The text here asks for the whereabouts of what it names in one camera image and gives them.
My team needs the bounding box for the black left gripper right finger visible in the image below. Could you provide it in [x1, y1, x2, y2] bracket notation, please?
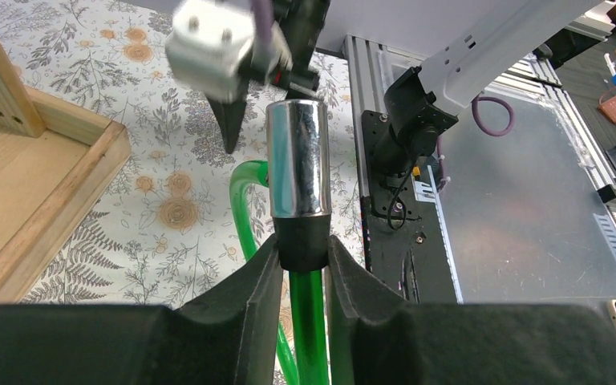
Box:
[326, 237, 616, 384]

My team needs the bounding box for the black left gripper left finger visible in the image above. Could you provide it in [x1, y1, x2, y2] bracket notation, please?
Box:
[0, 237, 282, 384]

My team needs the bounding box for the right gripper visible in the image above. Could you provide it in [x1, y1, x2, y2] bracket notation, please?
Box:
[209, 0, 330, 154]

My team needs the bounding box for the green cable lock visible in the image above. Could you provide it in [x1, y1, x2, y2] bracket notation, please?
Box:
[229, 99, 331, 384]

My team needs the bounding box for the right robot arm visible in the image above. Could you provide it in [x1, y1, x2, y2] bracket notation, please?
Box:
[318, 1, 598, 116]

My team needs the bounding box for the wooden clothes rack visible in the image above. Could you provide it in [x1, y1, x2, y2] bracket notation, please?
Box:
[0, 0, 132, 317]

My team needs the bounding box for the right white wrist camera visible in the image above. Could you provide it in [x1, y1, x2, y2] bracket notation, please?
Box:
[164, 0, 255, 103]

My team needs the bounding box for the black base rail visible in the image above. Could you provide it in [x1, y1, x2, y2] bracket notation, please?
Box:
[359, 111, 463, 303]

